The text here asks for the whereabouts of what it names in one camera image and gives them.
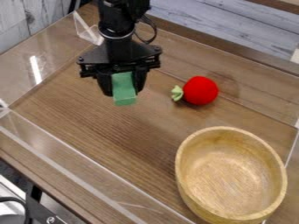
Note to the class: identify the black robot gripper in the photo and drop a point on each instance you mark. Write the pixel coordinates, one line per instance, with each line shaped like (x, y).
(116, 57)

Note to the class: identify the green rectangular block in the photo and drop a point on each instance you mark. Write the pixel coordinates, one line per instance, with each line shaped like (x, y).
(122, 89)

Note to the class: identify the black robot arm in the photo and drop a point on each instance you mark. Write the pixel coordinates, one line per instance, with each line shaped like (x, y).
(118, 16)

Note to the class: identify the brown wooden bowl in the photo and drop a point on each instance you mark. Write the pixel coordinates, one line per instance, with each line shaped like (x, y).
(229, 175)

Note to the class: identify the red plush strawberry toy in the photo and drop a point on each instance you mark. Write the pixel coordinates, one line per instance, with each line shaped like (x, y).
(198, 91)

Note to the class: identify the clear acrylic corner bracket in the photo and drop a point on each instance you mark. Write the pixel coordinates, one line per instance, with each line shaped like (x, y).
(86, 32)

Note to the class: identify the clear acrylic wall panel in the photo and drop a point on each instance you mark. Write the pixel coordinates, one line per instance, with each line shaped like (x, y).
(88, 189)

